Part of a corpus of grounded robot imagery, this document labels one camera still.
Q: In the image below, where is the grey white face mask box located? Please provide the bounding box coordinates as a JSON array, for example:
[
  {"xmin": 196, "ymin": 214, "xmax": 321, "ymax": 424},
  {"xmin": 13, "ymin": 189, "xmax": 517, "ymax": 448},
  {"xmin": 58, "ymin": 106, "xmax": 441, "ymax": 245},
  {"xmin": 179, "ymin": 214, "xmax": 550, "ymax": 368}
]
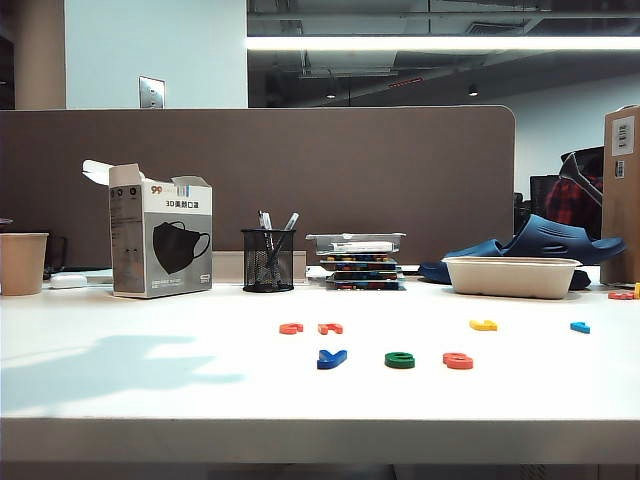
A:
[{"xmin": 82, "ymin": 159, "xmax": 214, "ymax": 300}]

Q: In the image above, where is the brown cardboard box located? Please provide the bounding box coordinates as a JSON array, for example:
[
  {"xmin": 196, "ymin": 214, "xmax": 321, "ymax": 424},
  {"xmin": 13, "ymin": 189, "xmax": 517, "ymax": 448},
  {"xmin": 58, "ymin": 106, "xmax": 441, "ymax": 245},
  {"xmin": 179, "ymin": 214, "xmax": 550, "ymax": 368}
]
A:
[{"xmin": 601, "ymin": 104, "xmax": 640, "ymax": 285}]

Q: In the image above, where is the letter magnet case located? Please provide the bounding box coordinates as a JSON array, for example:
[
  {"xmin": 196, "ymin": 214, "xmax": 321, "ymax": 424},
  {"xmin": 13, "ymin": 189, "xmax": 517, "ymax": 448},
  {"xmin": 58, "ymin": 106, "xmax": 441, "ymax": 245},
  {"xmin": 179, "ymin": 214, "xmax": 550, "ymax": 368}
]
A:
[
  {"xmin": 319, "ymin": 255, "xmax": 401, "ymax": 274},
  {"xmin": 324, "ymin": 271, "xmax": 404, "ymax": 292}
]

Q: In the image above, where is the black mesh pen holder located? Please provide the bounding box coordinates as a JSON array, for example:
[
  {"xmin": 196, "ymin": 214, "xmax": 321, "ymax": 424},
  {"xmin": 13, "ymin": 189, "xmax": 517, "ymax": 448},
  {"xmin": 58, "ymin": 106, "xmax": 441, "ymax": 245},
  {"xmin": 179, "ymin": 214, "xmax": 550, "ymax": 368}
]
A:
[{"xmin": 240, "ymin": 228, "xmax": 296, "ymax": 294}]

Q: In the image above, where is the green letter e magnet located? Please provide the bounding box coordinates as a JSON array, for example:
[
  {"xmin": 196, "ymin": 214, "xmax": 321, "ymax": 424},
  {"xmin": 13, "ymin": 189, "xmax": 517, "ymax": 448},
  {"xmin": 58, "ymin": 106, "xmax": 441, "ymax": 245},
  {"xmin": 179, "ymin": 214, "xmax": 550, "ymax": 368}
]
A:
[{"xmin": 384, "ymin": 351, "xmax": 417, "ymax": 370}]

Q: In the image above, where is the beige pulp tray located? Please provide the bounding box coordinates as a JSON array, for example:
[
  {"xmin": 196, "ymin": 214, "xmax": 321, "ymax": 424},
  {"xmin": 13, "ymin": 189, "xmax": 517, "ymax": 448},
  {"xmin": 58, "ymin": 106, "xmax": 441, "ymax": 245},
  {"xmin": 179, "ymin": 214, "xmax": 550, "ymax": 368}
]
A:
[{"xmin": 442, "ymin": 256, "xmax": 584, "ymax": 300}]

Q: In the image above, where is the black monitor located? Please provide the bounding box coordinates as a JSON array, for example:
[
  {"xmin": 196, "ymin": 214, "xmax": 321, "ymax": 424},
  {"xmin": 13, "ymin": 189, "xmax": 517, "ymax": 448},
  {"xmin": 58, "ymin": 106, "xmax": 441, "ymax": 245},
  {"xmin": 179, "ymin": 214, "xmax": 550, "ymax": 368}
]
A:
[{"xmin": 529, "ymin": 175, "xmax": 560, "ymax": 221}]

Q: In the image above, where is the black red plaid jacket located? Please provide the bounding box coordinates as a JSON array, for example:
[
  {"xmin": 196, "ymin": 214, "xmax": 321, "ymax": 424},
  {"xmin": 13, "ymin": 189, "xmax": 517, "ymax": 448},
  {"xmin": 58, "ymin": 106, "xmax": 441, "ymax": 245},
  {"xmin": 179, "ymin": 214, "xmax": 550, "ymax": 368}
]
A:
[{"xmin": 544, "ymin": 145, "xmax": 606, "ymax": 240}]

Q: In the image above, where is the black and silver pen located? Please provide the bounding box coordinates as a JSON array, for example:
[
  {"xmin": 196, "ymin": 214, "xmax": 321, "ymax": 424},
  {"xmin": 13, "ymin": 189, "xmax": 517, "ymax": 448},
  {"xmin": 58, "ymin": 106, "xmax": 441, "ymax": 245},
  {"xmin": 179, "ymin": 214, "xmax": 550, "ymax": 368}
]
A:
[
  {"xmin": 271, "ymin": 211, "xmax": 301, "ymax": 266},
  {"xmin": 257, "ymin": 209, "xmax": 277, "ymax": 266}
]

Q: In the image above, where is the clear plastic case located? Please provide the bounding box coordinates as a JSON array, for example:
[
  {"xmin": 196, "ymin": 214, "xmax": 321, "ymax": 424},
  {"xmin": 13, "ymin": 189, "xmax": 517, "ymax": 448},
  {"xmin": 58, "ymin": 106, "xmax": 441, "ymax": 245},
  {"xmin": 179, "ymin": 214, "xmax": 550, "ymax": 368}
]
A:
[{"xmin": 305, "ymin": 231, "xmax": 407, "ymax": 257}]

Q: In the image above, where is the dark blue letter y magnet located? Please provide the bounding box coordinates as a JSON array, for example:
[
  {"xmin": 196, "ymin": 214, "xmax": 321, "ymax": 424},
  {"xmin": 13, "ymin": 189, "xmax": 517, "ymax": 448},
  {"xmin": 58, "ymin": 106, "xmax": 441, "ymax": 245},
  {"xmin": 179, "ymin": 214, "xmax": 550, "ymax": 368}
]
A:
[{"xmin": 316, "ymin": 348, "xmax": 349, "ymax": 371}]

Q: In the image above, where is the metal wall switch plate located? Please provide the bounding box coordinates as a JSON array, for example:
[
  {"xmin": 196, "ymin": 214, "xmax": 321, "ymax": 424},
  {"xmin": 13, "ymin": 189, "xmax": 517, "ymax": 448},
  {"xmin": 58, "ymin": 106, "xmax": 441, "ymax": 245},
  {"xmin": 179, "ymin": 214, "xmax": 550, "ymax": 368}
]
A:
[{"xmin": 138, "ymin": 75, "xmax": 167, "ymax": 110}]

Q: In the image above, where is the brown paper cup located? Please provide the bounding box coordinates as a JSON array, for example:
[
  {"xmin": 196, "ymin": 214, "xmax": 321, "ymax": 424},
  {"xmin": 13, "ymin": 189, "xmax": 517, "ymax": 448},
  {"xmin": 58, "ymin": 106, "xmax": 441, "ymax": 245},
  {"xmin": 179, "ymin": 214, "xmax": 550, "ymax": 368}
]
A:
[{"xmin": 0, "ymin": 231, "xmax": 50, "ymax": 297}]

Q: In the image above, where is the orange letter s magnet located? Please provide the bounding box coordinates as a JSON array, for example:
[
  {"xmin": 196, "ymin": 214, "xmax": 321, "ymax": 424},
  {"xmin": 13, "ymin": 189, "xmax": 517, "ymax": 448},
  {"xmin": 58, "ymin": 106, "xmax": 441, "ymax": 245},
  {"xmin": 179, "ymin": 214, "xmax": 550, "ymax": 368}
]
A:
[{"xmin": 442, "ymin": 352, "xmax": 475, "ymax": 371}]

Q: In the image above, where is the small white earbud case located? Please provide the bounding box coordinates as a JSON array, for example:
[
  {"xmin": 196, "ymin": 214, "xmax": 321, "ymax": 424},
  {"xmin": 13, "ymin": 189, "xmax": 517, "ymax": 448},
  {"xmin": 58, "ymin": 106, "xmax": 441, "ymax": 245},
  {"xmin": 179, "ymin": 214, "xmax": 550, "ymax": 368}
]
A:
[{"xmin": 49, "ymin": 272, "xmax": 89, "ymax": 290}]

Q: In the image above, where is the navy blue foam slipper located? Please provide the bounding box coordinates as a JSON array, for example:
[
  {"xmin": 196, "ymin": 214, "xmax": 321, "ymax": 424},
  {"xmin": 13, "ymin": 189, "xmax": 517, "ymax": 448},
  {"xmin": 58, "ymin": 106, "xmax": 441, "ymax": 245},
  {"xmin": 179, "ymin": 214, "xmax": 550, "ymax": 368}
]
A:
[
  {"xmin": 502, "ymin": 213, "xmax": 629, "ymax": 266},
  {"xmin": 418, "ymin": 238, "xmax": 506, "ymax": 284}
]

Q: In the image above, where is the brown desk partition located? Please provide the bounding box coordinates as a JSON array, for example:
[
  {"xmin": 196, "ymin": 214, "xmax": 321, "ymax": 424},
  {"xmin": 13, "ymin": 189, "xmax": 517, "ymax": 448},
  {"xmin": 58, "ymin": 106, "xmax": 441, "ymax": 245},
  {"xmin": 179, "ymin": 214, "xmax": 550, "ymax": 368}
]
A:
[{"xmin": 0, "ymin": 104, "xmax": 517, "ymax": 268}]

